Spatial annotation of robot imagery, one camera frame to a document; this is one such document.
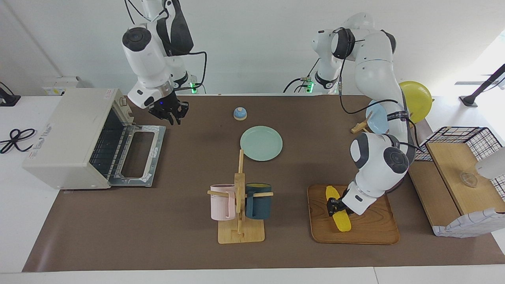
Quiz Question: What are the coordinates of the yellow corn cob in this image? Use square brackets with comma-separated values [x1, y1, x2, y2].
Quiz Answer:
[325, 186, 352, 233]

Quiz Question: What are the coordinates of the glass oven door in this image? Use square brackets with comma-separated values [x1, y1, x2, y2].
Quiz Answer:
[108, 124, 167, 188]

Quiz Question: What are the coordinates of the light green plate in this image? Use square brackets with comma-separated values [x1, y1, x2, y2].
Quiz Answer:
[240, 125, 283, 162]

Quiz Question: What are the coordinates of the white toaster oven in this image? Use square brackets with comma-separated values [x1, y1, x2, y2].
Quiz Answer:
[22, 88, 135, 191]

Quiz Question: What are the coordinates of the brown wooden tray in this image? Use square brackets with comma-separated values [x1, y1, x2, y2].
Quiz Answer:
[307, 185, 400, 245]

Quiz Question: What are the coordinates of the dark blue mug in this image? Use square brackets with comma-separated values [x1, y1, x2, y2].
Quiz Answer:
[245, 183, 273, 220]

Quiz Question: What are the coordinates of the wooden plate rack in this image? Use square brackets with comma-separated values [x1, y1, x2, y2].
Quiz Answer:
[351, 99, 434, 135]

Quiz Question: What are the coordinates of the wooden mug rack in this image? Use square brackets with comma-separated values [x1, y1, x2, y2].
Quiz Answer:
[208, 149, 274, 244]

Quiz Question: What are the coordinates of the pink mug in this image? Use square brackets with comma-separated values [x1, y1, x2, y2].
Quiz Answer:
[210, 184, 236, 221]

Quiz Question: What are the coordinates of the light blue plate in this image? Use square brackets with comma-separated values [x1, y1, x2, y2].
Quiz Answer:
[365, 99, 389, 134]

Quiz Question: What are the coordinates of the brown table mat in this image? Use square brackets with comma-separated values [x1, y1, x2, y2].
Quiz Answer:
[22, 95, 505, 273]

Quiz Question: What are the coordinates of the white socket box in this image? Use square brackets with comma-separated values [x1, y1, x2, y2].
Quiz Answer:
[43, 77, 85, 96]

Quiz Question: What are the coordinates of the wooden step shelf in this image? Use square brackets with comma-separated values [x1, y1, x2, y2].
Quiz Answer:
[405, 142, 505, 237]

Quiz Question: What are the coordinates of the small clear glass bowl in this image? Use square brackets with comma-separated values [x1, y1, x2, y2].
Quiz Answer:
[460, 172, 479, 188]

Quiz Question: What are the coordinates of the yellow plate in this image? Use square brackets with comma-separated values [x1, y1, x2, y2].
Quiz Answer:
[398, 81, 433, 123]

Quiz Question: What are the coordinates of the white checkered cloth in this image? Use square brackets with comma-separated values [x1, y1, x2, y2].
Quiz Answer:
[432, 208, 505, 238]

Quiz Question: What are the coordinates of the white rounded object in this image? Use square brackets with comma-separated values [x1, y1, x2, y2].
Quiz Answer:
[475, 147, 505, 180]

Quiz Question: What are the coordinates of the small black stand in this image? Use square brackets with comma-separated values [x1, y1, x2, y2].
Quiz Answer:
[0, 82, 21, 107]

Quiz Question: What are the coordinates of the black angled stand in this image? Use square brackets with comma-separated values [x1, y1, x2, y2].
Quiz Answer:
[459, 64, 505, 108]

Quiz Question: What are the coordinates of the black coiled cable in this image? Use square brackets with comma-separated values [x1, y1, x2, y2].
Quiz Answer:
[0, 129, 37, 154]

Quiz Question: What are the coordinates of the black wire basket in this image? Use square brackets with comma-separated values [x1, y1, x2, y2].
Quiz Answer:
[410, 127, 505, 198]

